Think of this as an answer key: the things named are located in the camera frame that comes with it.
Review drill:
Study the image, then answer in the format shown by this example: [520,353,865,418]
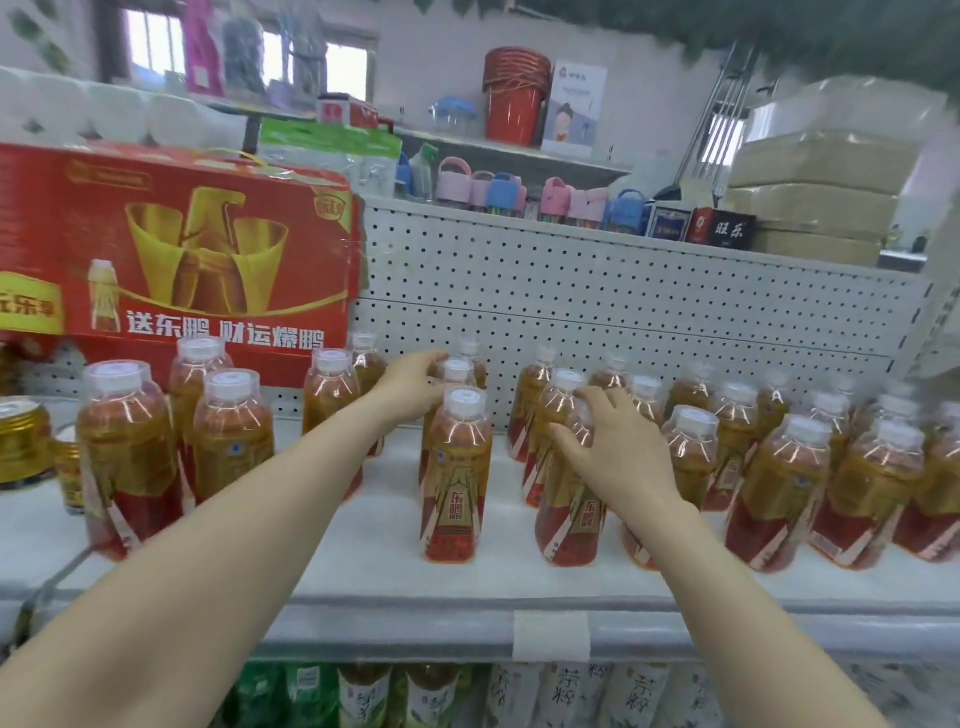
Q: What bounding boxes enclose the person's right hand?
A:
[546,385,681,528]

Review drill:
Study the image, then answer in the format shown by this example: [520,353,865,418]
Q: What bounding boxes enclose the person's left hand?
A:
[366,349,453,445]

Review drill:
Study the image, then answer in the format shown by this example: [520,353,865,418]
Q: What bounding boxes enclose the amber drink bottle white cap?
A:
[534,416,610,569]
[421,357,487,432]

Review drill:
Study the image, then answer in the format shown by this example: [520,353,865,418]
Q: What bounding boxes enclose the person's right forearm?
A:
[626,483,897,728]

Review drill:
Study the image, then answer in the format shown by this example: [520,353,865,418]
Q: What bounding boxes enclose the person's left forearm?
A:
[0,388,406,728]

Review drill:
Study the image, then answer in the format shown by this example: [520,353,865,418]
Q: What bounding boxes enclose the white pegboard back panel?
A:
[351,195,940,425]

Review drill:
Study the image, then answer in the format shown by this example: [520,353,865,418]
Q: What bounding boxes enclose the white metal shelf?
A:
[0,416,960,667]

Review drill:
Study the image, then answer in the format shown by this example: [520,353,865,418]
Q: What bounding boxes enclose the white shelf price tag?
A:
[513,610,593,663]

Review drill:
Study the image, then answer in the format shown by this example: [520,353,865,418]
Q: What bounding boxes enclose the group of amber energy drinks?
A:
[75,332,960,576]

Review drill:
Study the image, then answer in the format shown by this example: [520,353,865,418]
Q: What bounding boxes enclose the blue spray bottle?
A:
[395,143,441,201]

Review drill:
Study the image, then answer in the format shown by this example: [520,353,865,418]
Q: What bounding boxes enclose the dark blue box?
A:
[650,203,692,243]

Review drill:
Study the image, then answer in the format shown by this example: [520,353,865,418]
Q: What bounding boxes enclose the row of labelled tea bottles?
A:
[337,661,725,728]

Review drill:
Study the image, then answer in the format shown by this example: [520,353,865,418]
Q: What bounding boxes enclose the black red box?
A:
[685,205,758,249]

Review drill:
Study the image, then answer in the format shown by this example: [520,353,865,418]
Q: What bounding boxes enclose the green white packets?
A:
[258,117,404,199]

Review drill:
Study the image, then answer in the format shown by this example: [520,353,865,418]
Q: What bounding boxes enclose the clear container blue lid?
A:
[429,95,479,139]

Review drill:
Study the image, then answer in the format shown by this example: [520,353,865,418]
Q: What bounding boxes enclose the small red box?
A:
[318,93,381,130]

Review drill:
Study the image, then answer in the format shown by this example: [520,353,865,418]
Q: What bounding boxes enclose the red gold gift carton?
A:
[0,141,370,370]

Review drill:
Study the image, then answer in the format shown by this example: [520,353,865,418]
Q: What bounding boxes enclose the stack of red buckets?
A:
[481,45,553,148]

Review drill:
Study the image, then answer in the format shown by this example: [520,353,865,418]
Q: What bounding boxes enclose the white illustrated card box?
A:
[540,59,609,159]

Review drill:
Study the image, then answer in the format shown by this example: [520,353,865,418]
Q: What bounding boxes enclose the green soda bottle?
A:
[227,663,291,728]
[288,663,340,728]

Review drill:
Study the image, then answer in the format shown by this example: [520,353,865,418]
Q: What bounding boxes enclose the metal ladder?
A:
[678,43,760,205]

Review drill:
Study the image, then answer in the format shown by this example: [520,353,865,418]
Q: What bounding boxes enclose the stack of brown paper packs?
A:
[722,74,933,269]

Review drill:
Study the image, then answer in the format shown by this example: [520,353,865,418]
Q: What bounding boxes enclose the gold drink can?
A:
[0,396,56,492]
[54,438,86,518]

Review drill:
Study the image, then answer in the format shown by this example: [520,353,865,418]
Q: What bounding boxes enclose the grey hanging package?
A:
[222,15,269,100]

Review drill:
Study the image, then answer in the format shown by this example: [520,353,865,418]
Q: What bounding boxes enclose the pink hanging package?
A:
[183,0,227,99]

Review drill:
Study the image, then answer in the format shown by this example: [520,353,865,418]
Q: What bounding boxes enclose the white toilet paper packs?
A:
[0,66,258,153]

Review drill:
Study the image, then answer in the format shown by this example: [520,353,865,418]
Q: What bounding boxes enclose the window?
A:
[111,6,378,108]

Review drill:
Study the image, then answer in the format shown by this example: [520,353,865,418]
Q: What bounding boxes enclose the row of pastel handled cups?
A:
[435,156,648,237]

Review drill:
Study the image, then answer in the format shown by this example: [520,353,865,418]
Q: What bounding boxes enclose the white wall shelf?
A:
[393,126,633,180]

